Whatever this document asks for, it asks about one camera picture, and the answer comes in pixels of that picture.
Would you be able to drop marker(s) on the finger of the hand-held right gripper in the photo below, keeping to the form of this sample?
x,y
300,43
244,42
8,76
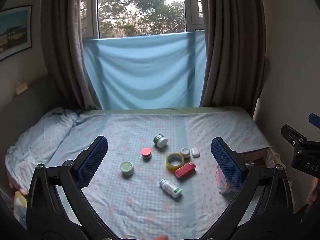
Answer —
x,y
291,133
314,118

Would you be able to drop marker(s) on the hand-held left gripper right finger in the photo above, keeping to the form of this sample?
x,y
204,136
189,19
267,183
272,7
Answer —
x,y
226,165

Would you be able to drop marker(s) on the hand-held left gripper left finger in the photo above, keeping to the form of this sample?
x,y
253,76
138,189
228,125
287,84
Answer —
x,y
93,163

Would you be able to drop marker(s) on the printed cardboard box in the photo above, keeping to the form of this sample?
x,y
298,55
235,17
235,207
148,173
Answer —
x,y
257,158

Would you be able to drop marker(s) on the light green lid jar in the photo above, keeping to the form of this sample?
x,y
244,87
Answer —
x,y
127,168

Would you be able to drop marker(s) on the red carton box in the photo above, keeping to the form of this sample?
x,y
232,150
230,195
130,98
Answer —
x,y
185,170

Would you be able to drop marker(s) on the small white jar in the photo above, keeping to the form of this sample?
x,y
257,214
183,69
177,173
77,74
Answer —
x,y
185,152

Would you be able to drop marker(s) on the yellow tape roll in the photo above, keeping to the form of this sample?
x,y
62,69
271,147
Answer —
x,y
174,161

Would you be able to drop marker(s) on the red lid jar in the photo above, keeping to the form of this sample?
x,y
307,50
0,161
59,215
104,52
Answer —
x,y
146,152

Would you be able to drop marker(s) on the white bottle green cap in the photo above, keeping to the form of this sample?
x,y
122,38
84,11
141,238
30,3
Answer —
x,y
170,187

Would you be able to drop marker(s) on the person's right hand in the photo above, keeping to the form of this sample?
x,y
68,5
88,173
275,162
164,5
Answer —
x,y
313,191

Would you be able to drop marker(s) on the white earbuds case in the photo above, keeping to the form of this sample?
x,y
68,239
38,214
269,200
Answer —
x,y
195,152

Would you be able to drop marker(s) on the crumpled light blue quilt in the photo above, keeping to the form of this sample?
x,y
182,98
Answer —
x,y
42,135

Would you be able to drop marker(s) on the green label jar white cap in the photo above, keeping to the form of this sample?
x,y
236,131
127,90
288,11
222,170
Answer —
x,y
160,140

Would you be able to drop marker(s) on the yellow green bag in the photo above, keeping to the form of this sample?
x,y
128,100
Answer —
x,y
20,205

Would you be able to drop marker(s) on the brown curtain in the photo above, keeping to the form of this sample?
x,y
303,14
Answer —
x,y
67,55
232,50

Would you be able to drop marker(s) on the light blue hanging cloth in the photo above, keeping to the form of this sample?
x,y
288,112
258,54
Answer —
x,y
145,72

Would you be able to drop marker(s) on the small yellow packet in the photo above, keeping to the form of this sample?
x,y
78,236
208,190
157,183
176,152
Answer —
x,y
21,87

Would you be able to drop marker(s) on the wall poster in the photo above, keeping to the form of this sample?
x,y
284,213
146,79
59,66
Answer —
x,y
15,32

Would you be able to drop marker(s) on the window frame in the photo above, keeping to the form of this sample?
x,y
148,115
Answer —
x,y
193,5

